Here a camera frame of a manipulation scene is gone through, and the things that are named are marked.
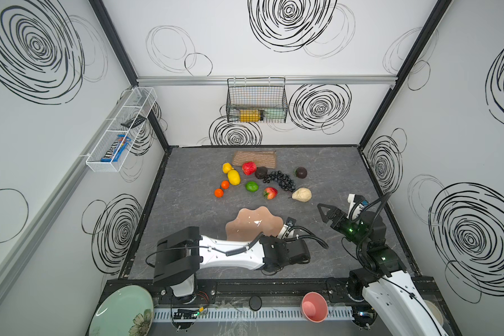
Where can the black round knob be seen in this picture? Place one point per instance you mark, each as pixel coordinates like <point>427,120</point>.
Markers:
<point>255,303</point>

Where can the green fake lime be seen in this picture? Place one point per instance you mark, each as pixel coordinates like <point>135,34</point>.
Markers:
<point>252,186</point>

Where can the black grape bunch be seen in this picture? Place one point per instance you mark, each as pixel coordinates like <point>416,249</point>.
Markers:
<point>283,181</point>

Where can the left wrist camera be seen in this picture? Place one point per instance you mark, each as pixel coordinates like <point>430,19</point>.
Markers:
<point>287,229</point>

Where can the pink wavy fruit bowl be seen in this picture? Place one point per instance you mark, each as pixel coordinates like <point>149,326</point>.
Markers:
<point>250,223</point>

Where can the black wire wall basket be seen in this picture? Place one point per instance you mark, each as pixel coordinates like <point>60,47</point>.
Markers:
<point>254,93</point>

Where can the upper orange tangerine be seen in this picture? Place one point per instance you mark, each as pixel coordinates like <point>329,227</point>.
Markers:
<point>225,185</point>

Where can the red fake bell pepper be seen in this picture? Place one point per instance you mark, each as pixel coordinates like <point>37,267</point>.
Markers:
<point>249,168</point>

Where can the brown woven mat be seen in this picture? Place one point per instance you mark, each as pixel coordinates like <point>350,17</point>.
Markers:
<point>266,159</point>

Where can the orange tangerine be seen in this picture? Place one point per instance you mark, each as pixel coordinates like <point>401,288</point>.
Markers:
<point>219,193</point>
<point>225,185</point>

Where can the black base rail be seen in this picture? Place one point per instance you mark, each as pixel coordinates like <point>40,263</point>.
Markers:
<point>211,290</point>

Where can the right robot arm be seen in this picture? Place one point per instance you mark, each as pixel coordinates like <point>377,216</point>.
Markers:
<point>382,281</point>

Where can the cream fake pear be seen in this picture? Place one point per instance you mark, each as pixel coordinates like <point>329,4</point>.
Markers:
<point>302,195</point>

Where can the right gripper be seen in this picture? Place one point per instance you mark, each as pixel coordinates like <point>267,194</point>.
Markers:
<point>336,214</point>

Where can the lower orange tangerine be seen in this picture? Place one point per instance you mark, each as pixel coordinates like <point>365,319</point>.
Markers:
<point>219,193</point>

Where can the red green apple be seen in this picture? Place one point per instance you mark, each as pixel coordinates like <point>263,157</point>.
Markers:
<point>270,193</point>

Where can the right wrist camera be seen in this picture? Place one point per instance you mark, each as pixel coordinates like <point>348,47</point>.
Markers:
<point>356,205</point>

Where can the dark mangosteen green top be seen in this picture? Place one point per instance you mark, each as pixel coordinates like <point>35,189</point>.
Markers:
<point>301,173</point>

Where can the blue candy packet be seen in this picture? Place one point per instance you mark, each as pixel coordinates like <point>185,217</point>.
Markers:
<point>116,148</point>

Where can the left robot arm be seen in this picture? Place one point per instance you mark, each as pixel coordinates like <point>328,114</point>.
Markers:
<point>180,256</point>

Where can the beige stacked bowls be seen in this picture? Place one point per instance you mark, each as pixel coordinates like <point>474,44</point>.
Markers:
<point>434,309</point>

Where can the green floral plate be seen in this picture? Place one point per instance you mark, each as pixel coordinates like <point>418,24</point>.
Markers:
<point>128,311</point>

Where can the large yellow lemon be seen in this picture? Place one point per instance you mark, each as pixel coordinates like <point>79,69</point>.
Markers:
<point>234,177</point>

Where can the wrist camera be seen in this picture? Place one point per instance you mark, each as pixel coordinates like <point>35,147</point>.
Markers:
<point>287,229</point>
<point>356,205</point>

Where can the yellow sponge in basket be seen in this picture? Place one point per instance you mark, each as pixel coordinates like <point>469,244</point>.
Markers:
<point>250,116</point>

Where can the small yellow lemon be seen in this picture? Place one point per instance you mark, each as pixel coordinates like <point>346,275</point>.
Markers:
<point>227,167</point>

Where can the pink cup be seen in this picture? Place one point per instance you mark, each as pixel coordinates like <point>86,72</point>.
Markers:
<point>314,307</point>

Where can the green item in basket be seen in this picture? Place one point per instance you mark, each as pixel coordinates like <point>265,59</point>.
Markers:
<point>274,115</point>

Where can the dark fake avocado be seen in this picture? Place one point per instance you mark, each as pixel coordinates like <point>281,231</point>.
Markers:
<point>261,172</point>

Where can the white slotted cable duct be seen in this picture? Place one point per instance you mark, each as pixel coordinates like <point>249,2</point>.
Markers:
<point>232,314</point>

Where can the black remote control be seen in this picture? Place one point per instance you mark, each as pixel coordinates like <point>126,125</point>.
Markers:
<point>133,122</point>

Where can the white wire wall shelf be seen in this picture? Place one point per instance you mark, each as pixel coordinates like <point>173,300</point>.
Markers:
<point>134,102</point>

